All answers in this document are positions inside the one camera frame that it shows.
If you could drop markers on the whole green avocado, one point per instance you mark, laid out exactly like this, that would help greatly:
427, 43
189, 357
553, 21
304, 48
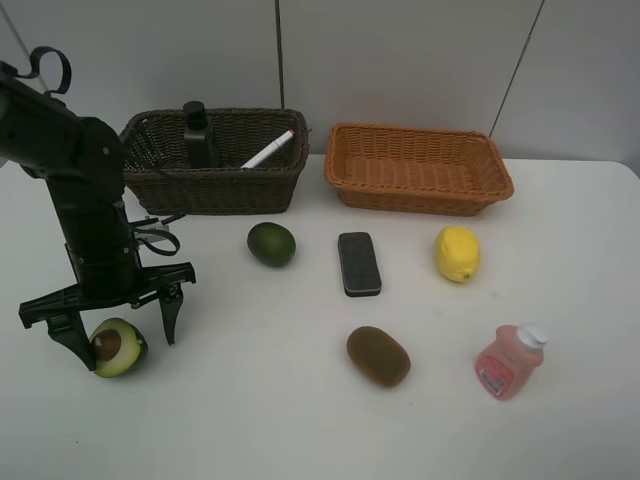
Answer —
271, 244

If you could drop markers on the pink bottle with white cap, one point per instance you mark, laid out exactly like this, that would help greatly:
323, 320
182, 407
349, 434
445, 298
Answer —
505, 365

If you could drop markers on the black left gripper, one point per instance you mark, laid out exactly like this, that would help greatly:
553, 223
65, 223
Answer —
117, 279

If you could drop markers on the brown kiwi fruit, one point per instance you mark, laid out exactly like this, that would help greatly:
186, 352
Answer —
378, 356

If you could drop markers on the halved avocado with pit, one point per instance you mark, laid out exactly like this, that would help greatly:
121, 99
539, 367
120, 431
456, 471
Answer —
118, 347

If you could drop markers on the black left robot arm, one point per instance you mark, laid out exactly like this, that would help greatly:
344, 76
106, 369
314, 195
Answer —
81, 160

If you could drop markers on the orange wicker basket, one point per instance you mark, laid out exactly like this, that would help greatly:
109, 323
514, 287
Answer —
434, 171

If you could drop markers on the dark green pump bottle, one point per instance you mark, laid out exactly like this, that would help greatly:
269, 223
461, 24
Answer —
199, 137

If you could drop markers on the white marker with pink caps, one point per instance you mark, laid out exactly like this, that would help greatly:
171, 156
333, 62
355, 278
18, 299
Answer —
264, 154

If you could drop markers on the black whiteboard eraser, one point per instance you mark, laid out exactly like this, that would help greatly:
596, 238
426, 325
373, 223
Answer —
359, 268

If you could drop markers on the dark brown wicker basket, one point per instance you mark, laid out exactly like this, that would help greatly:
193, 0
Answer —
159, 174

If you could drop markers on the yellow lemon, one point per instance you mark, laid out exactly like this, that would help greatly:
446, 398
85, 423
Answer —
457, 254

